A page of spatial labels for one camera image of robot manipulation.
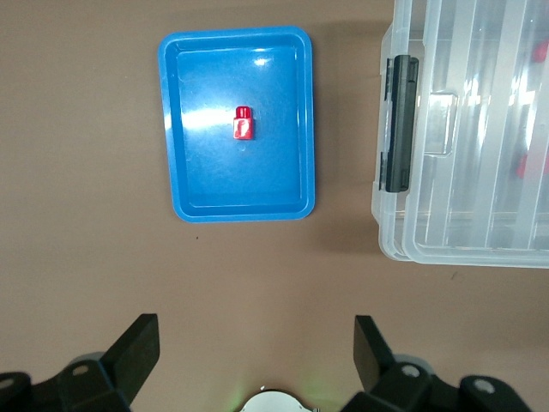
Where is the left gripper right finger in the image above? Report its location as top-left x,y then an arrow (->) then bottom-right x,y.
342,316 -> 462,412

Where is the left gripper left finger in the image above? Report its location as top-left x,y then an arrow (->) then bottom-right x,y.
29,313 -> 160,412

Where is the red block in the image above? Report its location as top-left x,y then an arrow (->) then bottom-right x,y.
531,38 -> 549,64
232,105 -> 255,142

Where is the clear plastic storage box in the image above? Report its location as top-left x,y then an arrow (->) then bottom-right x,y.
371,0 -> 549,270

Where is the black box latch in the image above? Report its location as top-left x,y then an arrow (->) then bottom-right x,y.
384,54 -> 420,193

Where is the blue plastic tray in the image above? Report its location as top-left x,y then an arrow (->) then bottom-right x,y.
157,25 -> 317,224

